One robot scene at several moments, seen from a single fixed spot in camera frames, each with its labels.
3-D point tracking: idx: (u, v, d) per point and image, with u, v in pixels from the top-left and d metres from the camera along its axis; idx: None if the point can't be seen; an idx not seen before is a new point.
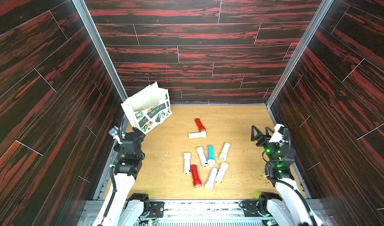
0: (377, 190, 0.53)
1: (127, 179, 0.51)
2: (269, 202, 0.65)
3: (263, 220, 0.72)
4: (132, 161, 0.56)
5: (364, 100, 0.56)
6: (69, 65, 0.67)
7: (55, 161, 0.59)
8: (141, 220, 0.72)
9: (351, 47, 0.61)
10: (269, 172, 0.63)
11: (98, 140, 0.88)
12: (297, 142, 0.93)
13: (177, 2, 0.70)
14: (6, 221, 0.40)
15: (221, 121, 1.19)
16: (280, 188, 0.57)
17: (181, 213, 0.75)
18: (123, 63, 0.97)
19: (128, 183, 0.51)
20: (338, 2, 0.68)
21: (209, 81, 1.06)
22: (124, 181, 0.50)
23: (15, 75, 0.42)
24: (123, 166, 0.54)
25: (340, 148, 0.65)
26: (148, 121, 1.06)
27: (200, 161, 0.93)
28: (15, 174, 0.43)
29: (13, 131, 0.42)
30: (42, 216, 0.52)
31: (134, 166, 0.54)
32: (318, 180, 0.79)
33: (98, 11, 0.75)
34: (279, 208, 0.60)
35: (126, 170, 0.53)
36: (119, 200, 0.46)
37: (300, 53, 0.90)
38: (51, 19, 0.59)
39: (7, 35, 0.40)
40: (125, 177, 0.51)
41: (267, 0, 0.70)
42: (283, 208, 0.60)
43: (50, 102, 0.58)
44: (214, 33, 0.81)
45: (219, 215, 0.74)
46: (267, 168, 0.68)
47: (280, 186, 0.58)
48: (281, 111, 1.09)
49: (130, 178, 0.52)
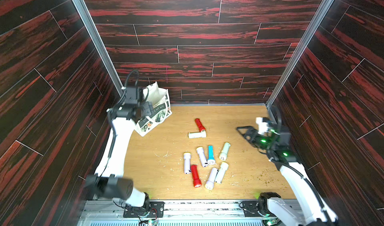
0: (377, 190, 0.53)
1: (125, 125, 0.49)
2: (269, 200, 0.65)
3: (263, 220, 0.72)
4: (130, 105, 0.52)
5: (364, 100, 0.56)
6: (69, 64, 0.67)
7: (55, 161, 0.59)
8: (140, 220, 0.72)
9: (351, 47, 0.61)
10: (272, 155, 0.58)
11: (98, 140, 0.87)
12: (297, 141, 0.93)
13: (177, 2, 0.70)
14: (6, 221, 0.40)
15: (221, 121, 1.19)
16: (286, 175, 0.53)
17: (181, 213, 0.75)
18: (123, 63, 0.97)
19: (126, 127, 0.48)
20: (338, 2, 0.68)
21: (209, 81, 1.06)
22: (122, 126, 0.48)
23: (15, 75, 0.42)
24: (120, 111, 0.51)
25: (340, 148, 0.65)
26: (148, 121, 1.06)
27: (200, 161, 0.93)
28: (15, 174, 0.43)
29: (13, 131, 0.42)
30: (42, 216, 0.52)
31: (133, 110, 0.51)
32: (318, 180, 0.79)
33: (98, 11, 0.75)
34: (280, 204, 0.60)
35: (123, 115, 0.50)
36: (120, 145, 0.46)
37: (300, 53, 0.90)
38: (51, 19, 0.59)
39: (7, 35, 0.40)
40: (123, 121, 0.49)
41: (267, 0, 0.70)
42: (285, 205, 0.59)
43: (50, 102, 0.58)
44: (214, 33, 0.81)
45: (219, 215, 0.74)
46: (268, 152, 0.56)
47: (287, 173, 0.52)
48: (281, 111, 1.09)
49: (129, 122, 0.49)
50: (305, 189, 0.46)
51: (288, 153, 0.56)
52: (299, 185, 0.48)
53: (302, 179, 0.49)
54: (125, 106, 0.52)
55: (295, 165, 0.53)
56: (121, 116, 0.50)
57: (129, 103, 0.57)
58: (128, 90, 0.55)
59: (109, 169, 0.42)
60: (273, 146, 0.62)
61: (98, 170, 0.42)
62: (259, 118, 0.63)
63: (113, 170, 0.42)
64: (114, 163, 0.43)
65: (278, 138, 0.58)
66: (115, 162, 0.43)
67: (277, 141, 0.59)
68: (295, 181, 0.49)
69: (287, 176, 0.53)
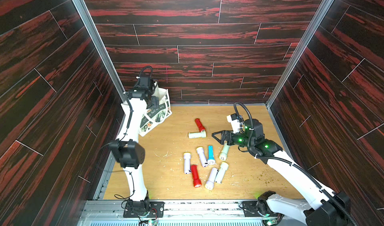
0: (377, 190, 0.53)
1: (139, 104, 0.59)
2: (268, 200, 0.65)
3: (263, 220, 0.72)
4: (142, 89, 0.62)
5: (364, 100, 0.56)
6: (69, 64, 0.67)
7: (55, 161, 0.59)
8: (140, 219, 0.72)
9: (351, 47, 0.61)
10: (255, 151, 0.57)
11: (98, 140, 0.87)
12: (297, 141, 0.93)
13: (177, 2, 0.70)
14: (6, 221, 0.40)
15: (221, 121, 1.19)
16: (275, 167, 0.53)
17: (181, 213, 0.75)
18: (123, 63, 0.97)
19: (141, 105, 0.59)
20: (338, 2, 0.68)
21: (209, 81, 1.06)
22: (138, 104, 0.59)
23: (15, 76, 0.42)
24: (134, 93, 0.61)
25: (340, 148, 0.65)
26: (148, 121, 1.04)
27: (200, 161, 0.93)
28: (15, 174, 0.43)
29: (13, 131, 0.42)
30: (42, 216, 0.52)
31: (144, 93, 0.61)
32: (318, 180, 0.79)
33: (98, 11, 0.75)
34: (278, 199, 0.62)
35: (137, 96, 0.60)
36: (135, 118, 0.56)
37: (300, 53, 0.90)
38: (51, 19, 0.59)
39: (7, 35, 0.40)
40: (138, 102, 0.59)
41: (267, 0, 0.70)
42: (284, 199, 0.60)
43: (50, 102, 0.58)
44: (215, 33, 0.81)
45: (220, 215, 0.74)
46: (250, 149, 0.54)
47: (275, 166, 0.53)
48: (281, 111, 1.09)
49: (141, 101, 0.59)
50: (298, 175, 0.47)
51: (268, 144, 0.57)
52: (290, 172, 0.48)
53: (291, 166, 0.49)
54: (138, 89, 0.62)
55: (281, 155, 0.53)
56: (135, 96, 0.60)
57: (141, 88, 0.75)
58: (141, 79, 0.67)
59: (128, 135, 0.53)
60: (252, 141, 0.62)
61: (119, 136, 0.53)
62: (228, 116, 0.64)
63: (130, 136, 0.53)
64: (132, 131, 0.54)
65: (253, 133, 0.59)
66: (133, 130, 0.54)
67: (254, 136, 0.60)
68: (286, 171, 0.50)
69: (276, 168, 0.53)
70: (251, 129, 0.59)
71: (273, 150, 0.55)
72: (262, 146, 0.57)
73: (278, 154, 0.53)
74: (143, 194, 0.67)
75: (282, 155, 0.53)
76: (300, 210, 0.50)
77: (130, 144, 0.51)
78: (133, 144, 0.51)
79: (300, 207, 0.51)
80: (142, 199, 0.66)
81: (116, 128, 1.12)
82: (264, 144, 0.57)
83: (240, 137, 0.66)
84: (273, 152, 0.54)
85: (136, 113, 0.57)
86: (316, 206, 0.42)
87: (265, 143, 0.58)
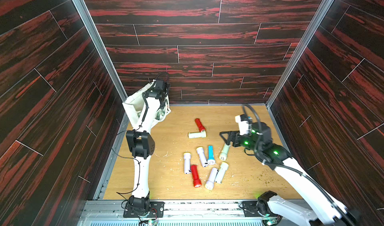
0: (377, 191, 0.53)
1: (154, 103, 0.67)
2: (270, 202, 0.64)
3: (263, 220, 0.72)
4: (157, 90, 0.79)
5: (364, 100, 0.56)
6: (69, 65, 0.67)
7: (55, 161, 0.59)
8: (140, 219, 0.72)
9: (351, 47, 0.61)
10: (263, 156, 0.54)
11: (98, 140, 0.87)
12: (297, 141, 0.93)
13: (177, 2, 0.70)
14: (6, 221, 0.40)
15: (221, 121, 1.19)
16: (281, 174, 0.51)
17: (181, 213, 0.75)
18: (123, 63, 0.97)
19: (155, 104, 0.67)
20: (338, 2, 0.68)
21: (209, 81, 1.06)
22: (152, 103, 0.67)
23: (14, 76, 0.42)
24: (151, 93, 0.70)
25: (340, 148, 0.65)
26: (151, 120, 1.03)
27: (200, 161, 0.93)
28: (15, 174, 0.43)
29: (13, 131, 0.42)
30: (42, 216, 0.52)
31: (160, 93, 0.70)
32: (318, 180, 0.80)
33: (98, 11, 0.75)
34: (281, 203, 0.60)
35: (153, 96, 0.69)
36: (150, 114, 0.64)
37: (300, 53, 0.90)
38: (51, 19, 0.59)
39: (7, 35, 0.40)
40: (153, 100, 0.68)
41: (267, 0, 0.70)
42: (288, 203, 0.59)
43: (50, 102, 0.58)
44: (215, 33, 0.81)
45: (219, 215, 0.74)
46: (257, 154, 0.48)
47: (282, 173, 0.51)
48: (281, 111, 1.09)
49: (156, 100, 0.68)
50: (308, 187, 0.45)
51: (278, 151, 0.53)
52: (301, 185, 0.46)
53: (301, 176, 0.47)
54: (154, 90, 0.71)
55: (290, 163, 0.50)
56: (151, 96, 0.69)
57: (157, 88, 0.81)
58: (156, 83, 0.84)
59: (143, 127, 0.60)
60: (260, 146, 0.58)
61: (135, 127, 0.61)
62: (237, 116, 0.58)
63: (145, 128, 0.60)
64: (146, 125, 0.61)
65: (262, 137, 0.55)
66: (147, 124, 0.62)
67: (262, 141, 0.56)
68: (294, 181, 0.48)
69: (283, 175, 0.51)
70: (259, 133, 0.55)
71: (282, 157, 0.52)
72: (271, 152, 0.54)
73: (288, 163, 0.50)
74: (144, 192, 0.67)
75: (291, 163, 0.50)
76: (305, 218, 0.49)
77: (144, 135, 0.58)
78: (145, 134, 0.59)
79: (304, 216, 0.50)
80: (142, 197, 0.66)
81: (115, 129, 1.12)
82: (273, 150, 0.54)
83: (246, 139, 0.63)
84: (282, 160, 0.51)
85: (151, 110, 0.65)
86: (325, 220, 0.41)
87: (274, 149, 0.54)
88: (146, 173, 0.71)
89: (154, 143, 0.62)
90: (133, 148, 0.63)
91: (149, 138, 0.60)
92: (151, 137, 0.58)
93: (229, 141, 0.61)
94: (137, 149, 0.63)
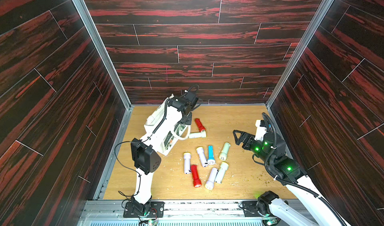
0: (377, 191, 0.53)
1: (175, 113, 0.57)
2: (274, 205, 0.63)
3: (263, 220, 0.72)
4: (184, 101, 0.60)
5: (364, 100, 0.56)
6: (69, 64, 0.67)
7: (56, 161, 0.59)
8: (140, 219, 0.72)
9: (351, 47, 0.61)
10: (275, 171, 0.51)
11: (98, 140, 0.87)
12: (298, 141, 0.93)
13: (177, 2, 0.70)
14: (6, 221, 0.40)
15: (221, 121, 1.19)
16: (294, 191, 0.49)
17: (181, 213, 0.75)
18: (123, 63, 0.97)
19: (176, 116, 0.58)
20: (338, 2, 0.68)
21: (209, 81, 1.06)
22: (174, 114, 0.57)
23: (15, 75, 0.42)
24: (175, 102, 0.60)
25: (340, 148, 0.65)
26: (171, 137, 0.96)
27: (200, 161, 0.93)
28: (15, 174, 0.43)
29: (13, 131, 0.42)
30: (42, 216, 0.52)
31: (184, 105, 0.60)
32: (318, 180, 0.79)
33: (98, 11, 0.75)
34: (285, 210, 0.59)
35: (176, 107, 0.59)
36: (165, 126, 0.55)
37: (300, 53, 0.90)
38: (51, 19, 0.59)
39: (7, 35, 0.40)
40: (174, 112, 0.57)
41: (267, 0, 0.70)
42: (292, 211, 0.58)
43: (50, 102, 0.58)
44: (214, 33, 0.81)
45: (219, 215, 0.74)
46: (269, 168, 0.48)
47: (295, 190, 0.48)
48: (281, 111, 1.09)
49: (177, 112, 0.58)
50: (321, 208, 0.43)
51: (291, 166, 0.50)
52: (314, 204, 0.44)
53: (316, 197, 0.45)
54: (180, 100, 0.60)
55: (304, 182, 0.47)
56: (175, 106, 0.59)
57: (183, 100, 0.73)
58: (187, 95, 0.67)
59: (150, 141, 0.52)
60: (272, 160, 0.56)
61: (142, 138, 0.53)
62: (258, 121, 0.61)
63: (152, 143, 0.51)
64: (156, 138, 0.53)
65: (275, 152, 0.52)
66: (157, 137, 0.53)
67: (275, 154, 0.52)
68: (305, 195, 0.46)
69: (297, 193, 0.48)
70: (273, 147, 0.51)
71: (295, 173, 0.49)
72: (283, 167, 0.50)
73: (301, 182, 0.47)
74: (145, 198, 0.66)
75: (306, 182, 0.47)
76: None
77: (148, 151, 0.49)
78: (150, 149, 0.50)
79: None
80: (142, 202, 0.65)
81: (116, 129, 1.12)
82: (286, 166, 0.51)
83: (257, 146, 0.60)
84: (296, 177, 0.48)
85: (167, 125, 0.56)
86: None
87: (287, 165, 0.51)
88: (149, 184, 0.64)
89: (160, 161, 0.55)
90: (136, 158, 0.55)
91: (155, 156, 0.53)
92: (156, 155, 0.54)
93: (240, 141, 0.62)
94: (141, 161, 0.55)
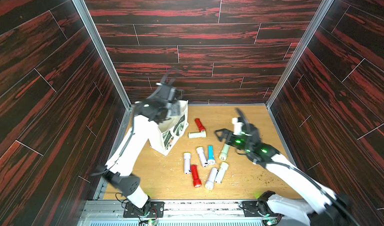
0: (377, 191, 0.53)
1: (146, 125, 0.46)
2: (271, 202, 0.63)
3: (263, 220, 0.72)
4: (156, 104, 0.49)
5: (364, 100, 0.56)
6: (69, 65, 0.67)
7: (56, 161, 0.59)
8: (140, 219, 0.72)
9: (351, 47, 0.61)
10: (253, 156, 0.57)
11: (98, 140, 0.87)
12: (298, 142, 0.93)
13: (177, 2, 0.70)
14: (6, 221, 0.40)
15: (221, 121, 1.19)
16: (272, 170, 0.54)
17: (181, 213, 0.75)
18: (123, 63, 0.97)
19: (147, 127, 0.46)
20: (338, 2, 0.68)
21: (209, 81, 1.06)
22: (143, 125, 0.46)
23: (15, 76, 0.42)
24: (145, 108, 0.48)
25: (340, 148, 0.65)
26: (171, 137, 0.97)
27: (200, 161, 0.93)
28: (15, 174, 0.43)
29: (13, 131, 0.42)
30: (43, 216, 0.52)
31: (157, 110, 0.47)
32: (318, 180, 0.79)
33: (98, 11, 0.75)
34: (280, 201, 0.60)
35: (147, 114, 0.47)
36: (135, 144, 0.45)
37: (300, 53, 0.90)
38: (51, 19, 0.59)
39: (7, 35, 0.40)
40: (145, 121, 0.46)
41: (267, 0, 0.70)
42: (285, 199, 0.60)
43: (50, 102, 0.58)
44: (214, 33, 0.81)
45: (220, 215, 0.74)
46: (249, 155, 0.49)
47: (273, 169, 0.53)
48: (281, 111, 1.09)
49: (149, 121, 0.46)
50: (298, 179, 0.47)
51: (266, 149, 0.57)
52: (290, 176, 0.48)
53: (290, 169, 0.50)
54: (151, 104, 0.48)
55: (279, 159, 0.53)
56: (145, 113, 0.47)
57: (155, 103, 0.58)
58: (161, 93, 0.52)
59: (117, 166, 0.42)
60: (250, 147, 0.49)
61: (108, 163, 0.43)
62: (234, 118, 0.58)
63: (119, 169, 0.42)
64: (124, 162, 0.43)
65: (251, 138, 0.58)
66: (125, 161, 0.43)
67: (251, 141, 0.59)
68: (281, 171, 0.51)
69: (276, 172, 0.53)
70: (248, 134, 0.58)
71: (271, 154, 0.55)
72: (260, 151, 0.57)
73: (277, 159, 0.53)
74: (142, 202, 0.64)
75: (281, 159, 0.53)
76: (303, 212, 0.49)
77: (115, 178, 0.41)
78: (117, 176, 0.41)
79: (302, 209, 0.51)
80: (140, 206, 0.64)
81: (116, 128, 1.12)
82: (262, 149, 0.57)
83: (237, 138, 0.67)
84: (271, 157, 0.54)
85: (136, 143, 0.45)
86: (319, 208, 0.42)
87: (263, 147, 0.58)
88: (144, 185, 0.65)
89: (139, 180, 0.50)
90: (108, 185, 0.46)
91: (129, 179, 0.45)
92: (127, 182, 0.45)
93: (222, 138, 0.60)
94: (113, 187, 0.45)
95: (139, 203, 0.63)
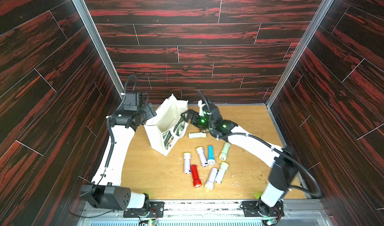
0: (377, 191, 0.53)
1: (125, 132, 0.48)
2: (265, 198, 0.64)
3: (263, 220, 0.72)
4: (129, 112, 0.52)
5: (364, 100, 0.56)
6: (69, 65, 0.67)
7: (56, 161, 0.59)
8: (140, 220, 0.72)
9: (351, 47, 0.61)
10: (216, 132, 0.61)
11: (98, 140, 0.88)
12: (298, 141, 0.93)
13: (177, 2, 0.70)
14: (6, 221, 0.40)
15: None
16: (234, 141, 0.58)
17: (181, 213, 0.75)
18: (123, 63, 0.97)
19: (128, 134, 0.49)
20: (338, 2, 0.68)
21: (209, 81, 1.06)
22: (123, 132, 0.47)
23: (15, 76, 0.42)
24: (119, 117, 0.50)
25: (340, 148, 0.65)
26: (171, 137, 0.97)
27: (200, 161, 0.93)
28: (15, 174, 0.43)
29: (13, 131, 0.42)
30: (42, 216, 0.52)
31: (132, 116, 0.51)
32: (318, 180, 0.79)
33: (98, 11, 0.75)
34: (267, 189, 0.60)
35: (122, 123, 0.49)
36: (119, 152, 0.45)
37: (300, 53, 0.90)
38: (51, 19, 0.59)
39: (7, 35, 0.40)
40: (122, 129, 0.48)
41: (267, 0, 0.70)
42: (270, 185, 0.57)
43: (50, 102, 0.58)
44: (214, 33, 0.81)
45: (219, 215, 0.74)
46: (212, 132, 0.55)
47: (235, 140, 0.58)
48: (281, 111, 1.09)
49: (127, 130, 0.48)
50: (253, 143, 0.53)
51: (226, 124, 0.62)
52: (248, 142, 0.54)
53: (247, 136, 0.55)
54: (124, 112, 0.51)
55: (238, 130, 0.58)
56: (120, 123, 0.49)
57: (128, 111, 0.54)
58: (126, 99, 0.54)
59: (107, 178, 0.41)
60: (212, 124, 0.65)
61: (94, 179, 0.41)
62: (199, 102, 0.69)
63: (111, 180, 0.41)
64: (114, 172, 0.42)
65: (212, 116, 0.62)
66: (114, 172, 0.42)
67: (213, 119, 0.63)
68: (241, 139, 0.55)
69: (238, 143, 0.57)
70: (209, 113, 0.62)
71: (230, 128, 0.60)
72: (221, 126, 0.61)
73: (235, 130, 0.58)
74: (141, 203, 0.65)
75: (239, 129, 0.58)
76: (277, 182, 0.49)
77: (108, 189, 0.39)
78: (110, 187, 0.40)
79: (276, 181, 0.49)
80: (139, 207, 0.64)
81: None
82: (222, 124, 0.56)
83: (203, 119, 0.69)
84: (230, 129, 0.59)
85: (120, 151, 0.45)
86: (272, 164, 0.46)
87: (223, 123, 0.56)
88: None
89: (128, 191, 0.48)
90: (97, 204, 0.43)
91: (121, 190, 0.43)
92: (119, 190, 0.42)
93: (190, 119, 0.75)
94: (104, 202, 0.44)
95: (138, 204, 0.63)
